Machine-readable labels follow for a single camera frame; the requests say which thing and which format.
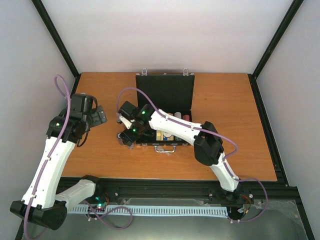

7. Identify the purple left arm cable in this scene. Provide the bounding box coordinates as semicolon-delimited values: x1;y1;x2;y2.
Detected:
23;74;133;240

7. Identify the blue playing card deck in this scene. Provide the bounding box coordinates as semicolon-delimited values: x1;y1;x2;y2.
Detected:
156;130;175;141

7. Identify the light blue cable duct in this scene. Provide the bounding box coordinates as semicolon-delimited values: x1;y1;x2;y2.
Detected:
66;202;229;218

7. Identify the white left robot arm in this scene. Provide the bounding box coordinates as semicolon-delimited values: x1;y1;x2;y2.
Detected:
10;93;107;230

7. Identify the black poker set case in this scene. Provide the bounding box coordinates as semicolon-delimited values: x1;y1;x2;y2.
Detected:
135;68;195;154

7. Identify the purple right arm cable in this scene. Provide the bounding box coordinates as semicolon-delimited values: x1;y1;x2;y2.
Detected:
116;87;269;224

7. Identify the white poker chip stack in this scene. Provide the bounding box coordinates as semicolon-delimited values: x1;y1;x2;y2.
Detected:
174;112;182;119

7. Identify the purple poker chip stack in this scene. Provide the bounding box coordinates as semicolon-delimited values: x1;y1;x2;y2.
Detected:
116;133;124;146

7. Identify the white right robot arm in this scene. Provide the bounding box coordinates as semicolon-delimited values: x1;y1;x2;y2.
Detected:
117;101;242;203

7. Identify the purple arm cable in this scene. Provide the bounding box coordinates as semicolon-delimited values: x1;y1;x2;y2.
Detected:
23;74;133;240
116;87;269;224

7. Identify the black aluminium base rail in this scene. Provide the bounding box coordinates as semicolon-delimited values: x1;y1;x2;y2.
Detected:
97;178;300;206

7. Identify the red poker chip stack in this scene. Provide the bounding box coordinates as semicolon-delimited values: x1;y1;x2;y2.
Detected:
182;114;190;121

